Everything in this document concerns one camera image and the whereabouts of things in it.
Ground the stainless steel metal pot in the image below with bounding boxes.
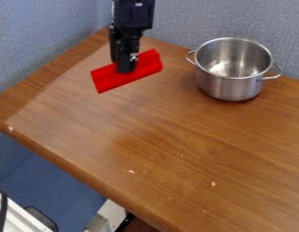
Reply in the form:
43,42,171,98
186,37,283,102

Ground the black cable loop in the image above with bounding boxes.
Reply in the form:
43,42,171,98
0,187,10,232

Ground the white equipment under table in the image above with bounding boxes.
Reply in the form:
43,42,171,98
84,199,127,232

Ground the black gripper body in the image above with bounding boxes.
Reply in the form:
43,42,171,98
112,0,156,30

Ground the red cloth block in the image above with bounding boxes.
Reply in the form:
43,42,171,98
91,49,163,94

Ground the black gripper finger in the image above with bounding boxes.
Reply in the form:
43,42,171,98
110,27,143,73

